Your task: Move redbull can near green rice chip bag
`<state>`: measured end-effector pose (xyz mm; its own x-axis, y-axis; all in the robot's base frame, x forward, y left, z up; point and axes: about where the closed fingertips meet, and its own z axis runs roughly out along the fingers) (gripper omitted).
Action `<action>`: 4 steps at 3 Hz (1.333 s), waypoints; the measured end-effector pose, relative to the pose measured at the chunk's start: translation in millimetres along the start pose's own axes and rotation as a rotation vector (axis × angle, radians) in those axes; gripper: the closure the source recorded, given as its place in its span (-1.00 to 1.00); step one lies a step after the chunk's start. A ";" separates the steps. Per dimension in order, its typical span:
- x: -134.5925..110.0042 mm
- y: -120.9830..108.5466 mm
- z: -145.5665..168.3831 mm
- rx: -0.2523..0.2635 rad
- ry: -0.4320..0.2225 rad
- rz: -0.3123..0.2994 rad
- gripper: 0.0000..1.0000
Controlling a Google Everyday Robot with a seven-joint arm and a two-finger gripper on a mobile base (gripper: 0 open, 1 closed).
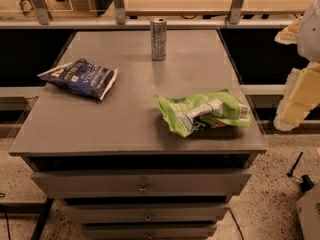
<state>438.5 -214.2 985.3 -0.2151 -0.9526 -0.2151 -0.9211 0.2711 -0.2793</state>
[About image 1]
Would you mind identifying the black cable on floor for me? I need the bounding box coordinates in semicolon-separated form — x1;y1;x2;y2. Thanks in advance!
0;192;12;240

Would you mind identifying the right grey metal bracket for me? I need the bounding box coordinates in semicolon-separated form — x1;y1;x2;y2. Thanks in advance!
228;0;244;24

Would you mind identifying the grey box on floor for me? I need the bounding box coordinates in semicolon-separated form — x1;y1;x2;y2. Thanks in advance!
296;184;320;240

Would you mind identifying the blue chip bag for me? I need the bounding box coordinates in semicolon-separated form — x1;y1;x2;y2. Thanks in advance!
38;58;118;100

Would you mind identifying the grey drawer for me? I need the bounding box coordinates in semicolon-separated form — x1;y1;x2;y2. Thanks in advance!
63;203;228;224
31;169;251;199
82;224;216;240

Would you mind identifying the top grey drawer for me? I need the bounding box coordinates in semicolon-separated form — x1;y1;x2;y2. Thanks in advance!
31;169;251;199

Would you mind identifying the green rice chip bag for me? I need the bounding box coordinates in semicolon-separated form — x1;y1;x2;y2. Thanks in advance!
154;89;252;137

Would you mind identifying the middle grey drawer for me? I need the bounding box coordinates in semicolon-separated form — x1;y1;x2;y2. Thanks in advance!
63;203;228;224

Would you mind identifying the middle grey metal bracket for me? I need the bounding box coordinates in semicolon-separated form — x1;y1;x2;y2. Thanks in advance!
113;0;126;25

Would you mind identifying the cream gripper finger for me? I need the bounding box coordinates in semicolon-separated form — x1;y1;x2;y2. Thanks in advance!
274;17;302;45
273;62;320;131

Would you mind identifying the grey metal bracket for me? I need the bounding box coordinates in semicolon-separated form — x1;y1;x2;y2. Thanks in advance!
32;0;50;25
113;0;126;25
228;0;244;24

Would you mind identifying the black floor rail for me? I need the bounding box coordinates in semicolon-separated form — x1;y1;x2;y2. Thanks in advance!
31;198;53;240

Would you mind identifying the black tool on floor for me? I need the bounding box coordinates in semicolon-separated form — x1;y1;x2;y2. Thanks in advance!
286;151;315;192

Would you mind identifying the grey drawer cabinet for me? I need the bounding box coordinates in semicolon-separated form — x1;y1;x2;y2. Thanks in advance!
11;30;266;228

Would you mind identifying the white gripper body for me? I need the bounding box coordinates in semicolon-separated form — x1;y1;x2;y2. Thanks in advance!
297;0;320;62

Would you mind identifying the bottom grey drawer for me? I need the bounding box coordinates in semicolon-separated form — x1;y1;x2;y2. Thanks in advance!
82;224;216;240

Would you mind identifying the left grey metal bracket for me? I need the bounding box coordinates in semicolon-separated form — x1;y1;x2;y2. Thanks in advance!
32;0;50;25

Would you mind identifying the silver blue redbull can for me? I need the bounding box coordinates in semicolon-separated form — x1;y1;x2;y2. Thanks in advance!
150;17;167;61

